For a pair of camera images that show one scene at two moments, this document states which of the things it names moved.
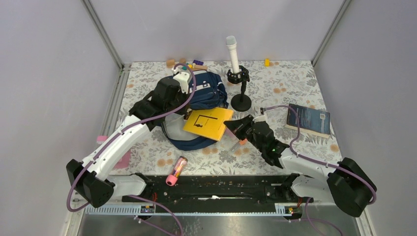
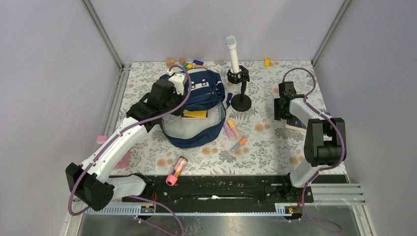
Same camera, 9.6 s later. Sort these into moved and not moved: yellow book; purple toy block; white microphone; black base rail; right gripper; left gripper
Moved: right gripper; yellow book
Not moved: black base rail; purple toy block; white microphone; left gripper
